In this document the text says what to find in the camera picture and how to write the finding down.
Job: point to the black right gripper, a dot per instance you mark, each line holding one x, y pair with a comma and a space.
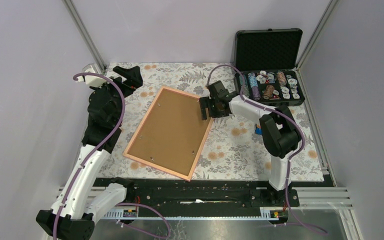
206, 102

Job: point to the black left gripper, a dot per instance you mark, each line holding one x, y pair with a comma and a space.
134, 79

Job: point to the brown cardboard backing board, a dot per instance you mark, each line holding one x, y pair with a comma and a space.
171, 135

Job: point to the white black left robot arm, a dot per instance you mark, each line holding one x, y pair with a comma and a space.
71, 216

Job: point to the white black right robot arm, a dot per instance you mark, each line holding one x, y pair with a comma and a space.
281, 136

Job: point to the green poker chip stack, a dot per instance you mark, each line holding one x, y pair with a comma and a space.
243, 86

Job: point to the blue purple poker chip stack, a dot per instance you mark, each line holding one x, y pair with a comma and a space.
253, 82

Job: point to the blue yellow toy car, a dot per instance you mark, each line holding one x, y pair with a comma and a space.
258, 130

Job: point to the lower orange poker chip stack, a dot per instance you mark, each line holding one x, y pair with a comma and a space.
268, 92

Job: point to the orange poker chip stack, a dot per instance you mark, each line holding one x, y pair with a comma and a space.
268, 92
282, 80

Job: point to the black poker chip case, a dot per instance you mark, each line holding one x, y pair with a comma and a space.
266, 52

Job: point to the upper orange poker chip stack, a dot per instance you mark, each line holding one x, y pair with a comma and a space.
282, 80

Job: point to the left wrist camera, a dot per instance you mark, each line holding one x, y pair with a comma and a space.
92, 80

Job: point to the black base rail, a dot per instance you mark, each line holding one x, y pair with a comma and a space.
207, 198

